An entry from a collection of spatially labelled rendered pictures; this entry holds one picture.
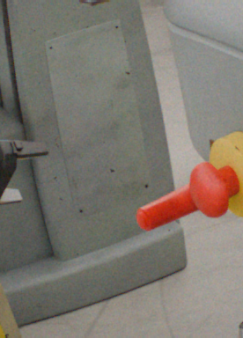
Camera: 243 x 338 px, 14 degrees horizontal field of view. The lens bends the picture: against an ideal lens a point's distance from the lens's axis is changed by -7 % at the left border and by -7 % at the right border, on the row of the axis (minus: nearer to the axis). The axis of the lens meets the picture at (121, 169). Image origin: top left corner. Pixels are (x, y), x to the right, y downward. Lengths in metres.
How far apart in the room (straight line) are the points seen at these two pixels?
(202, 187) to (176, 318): 2.96
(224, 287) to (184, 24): 3.08
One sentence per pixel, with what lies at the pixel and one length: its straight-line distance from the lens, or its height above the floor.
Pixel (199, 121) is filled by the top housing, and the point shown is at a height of 1.78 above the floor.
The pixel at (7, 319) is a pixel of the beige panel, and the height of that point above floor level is 0.56.
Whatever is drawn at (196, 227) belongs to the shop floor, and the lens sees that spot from 4.24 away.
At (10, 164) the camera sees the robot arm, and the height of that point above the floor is 1.49.
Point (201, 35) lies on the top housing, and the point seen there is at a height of 1.86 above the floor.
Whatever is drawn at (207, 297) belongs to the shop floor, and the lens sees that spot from 3.74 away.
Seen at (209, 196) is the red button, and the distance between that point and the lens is 0.69.
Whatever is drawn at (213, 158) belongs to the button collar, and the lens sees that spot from 0.73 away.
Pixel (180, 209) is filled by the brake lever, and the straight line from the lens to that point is 0.81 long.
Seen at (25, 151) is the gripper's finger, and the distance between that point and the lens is 1.49.
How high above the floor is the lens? 2.09
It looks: 26 degrees down
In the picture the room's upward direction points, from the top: 11 degrees counter-clockwise
